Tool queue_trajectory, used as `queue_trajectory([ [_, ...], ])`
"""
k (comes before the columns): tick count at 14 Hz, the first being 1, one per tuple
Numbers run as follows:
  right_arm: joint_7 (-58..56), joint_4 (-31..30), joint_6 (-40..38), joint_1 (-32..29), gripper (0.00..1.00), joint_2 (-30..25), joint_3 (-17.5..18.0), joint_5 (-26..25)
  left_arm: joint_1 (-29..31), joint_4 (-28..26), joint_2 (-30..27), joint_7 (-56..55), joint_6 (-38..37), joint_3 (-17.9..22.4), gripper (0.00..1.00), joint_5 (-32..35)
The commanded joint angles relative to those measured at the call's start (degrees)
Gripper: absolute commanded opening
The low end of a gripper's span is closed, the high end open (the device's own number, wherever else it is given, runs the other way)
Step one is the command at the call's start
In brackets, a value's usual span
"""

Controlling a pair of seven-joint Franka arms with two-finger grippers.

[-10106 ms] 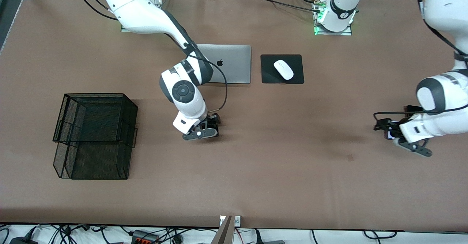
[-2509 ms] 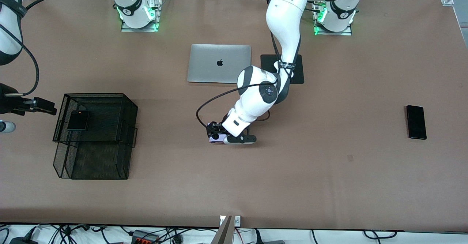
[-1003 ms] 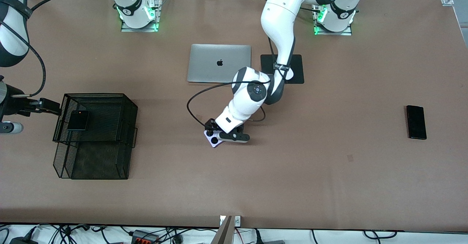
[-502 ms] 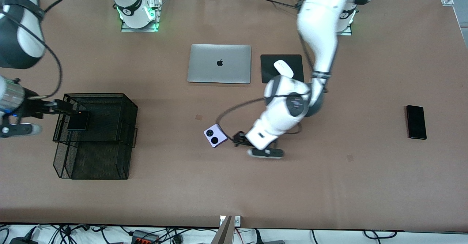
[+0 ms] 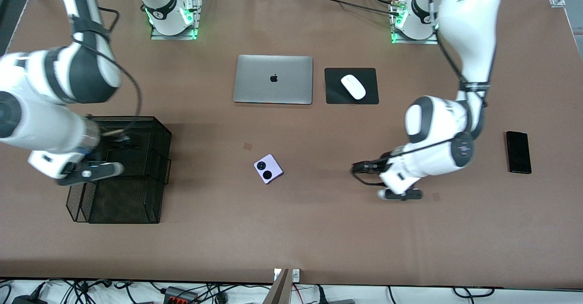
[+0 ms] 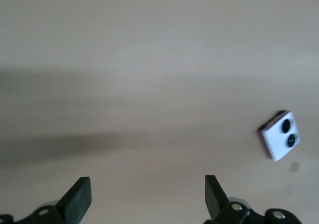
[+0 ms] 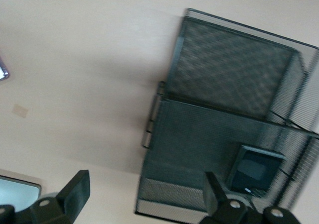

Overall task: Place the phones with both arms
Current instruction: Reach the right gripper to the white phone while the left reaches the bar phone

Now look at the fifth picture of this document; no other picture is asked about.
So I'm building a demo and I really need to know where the lilac flip phone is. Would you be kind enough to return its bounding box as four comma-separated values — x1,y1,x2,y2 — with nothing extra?
253,154,285,185

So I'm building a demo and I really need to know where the long black phone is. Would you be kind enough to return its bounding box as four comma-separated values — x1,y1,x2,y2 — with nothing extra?
506,131,532,175

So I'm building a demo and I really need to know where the black mesh two-tier tray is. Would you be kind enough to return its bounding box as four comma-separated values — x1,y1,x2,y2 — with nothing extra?
65,116,173,225

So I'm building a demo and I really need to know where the black mouse pad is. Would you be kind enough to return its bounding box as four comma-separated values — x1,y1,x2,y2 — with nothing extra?
324,67,379,105

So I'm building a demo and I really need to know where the white computer mouse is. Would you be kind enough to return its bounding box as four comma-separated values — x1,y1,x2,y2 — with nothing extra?
341,74,367,100

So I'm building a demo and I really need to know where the silver laptop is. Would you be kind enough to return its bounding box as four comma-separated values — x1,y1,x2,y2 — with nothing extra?
233,55,314,105

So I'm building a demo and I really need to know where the black orange power strip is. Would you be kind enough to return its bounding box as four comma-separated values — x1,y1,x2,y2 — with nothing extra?
163,286,199,304

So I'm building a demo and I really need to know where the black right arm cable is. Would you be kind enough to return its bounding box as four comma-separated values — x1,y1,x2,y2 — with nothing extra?
73,7,143,134

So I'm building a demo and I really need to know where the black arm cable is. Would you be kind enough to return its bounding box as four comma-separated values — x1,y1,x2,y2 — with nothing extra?
351,0,490,187
73,7,143,134

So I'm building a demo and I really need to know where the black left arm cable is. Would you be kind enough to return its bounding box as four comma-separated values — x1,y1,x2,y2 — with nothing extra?
351,0,490,187

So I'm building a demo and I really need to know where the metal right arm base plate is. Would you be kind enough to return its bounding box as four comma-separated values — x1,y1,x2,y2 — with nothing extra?
150,0,202,41

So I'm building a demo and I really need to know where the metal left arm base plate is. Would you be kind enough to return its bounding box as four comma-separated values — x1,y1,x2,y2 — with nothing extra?
390,0,440,45

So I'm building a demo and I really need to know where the brown angled post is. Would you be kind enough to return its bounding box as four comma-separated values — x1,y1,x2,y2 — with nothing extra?
262,268,292,304

